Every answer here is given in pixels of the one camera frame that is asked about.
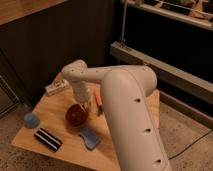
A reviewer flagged orange marker pen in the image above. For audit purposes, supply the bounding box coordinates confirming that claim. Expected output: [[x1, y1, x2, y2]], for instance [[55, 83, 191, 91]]
[[94, 89, 103, 115]]

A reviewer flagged black white striped block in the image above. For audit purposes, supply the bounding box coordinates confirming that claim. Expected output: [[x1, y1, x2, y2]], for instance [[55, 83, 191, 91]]
[[34, 128, 63, 152]]

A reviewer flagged small white box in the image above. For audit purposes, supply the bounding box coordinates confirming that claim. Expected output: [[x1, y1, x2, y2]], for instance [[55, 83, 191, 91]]
[[45, 79, 69, 96]]

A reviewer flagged light blue ball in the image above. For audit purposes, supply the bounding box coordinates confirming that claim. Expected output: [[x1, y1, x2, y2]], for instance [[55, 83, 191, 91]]
[[24, 112, 40, 129]]

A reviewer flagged metal shelf rack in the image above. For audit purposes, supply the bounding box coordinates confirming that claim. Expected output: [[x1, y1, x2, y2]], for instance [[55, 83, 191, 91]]
[[110, 0, 213, 128]]

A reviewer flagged black floor cable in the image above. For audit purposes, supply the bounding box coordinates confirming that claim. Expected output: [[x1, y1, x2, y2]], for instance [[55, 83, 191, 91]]
[[168, 129, 213, 161]]

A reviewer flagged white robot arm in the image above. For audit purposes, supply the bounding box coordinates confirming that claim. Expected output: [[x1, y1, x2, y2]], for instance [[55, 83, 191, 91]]
[[61, 60, 172, 171]]

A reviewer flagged blue sponge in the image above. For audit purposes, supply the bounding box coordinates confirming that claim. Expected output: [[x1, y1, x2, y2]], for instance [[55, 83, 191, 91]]
[[79, 127, 101, 150]]

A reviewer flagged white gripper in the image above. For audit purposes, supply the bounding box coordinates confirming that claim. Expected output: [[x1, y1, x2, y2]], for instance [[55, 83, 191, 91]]
[[72, 82, 91, 110]]

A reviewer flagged brown ceramic bowl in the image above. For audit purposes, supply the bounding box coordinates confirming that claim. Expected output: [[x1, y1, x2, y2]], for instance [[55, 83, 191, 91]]
[[65, 104, 88, 127]]

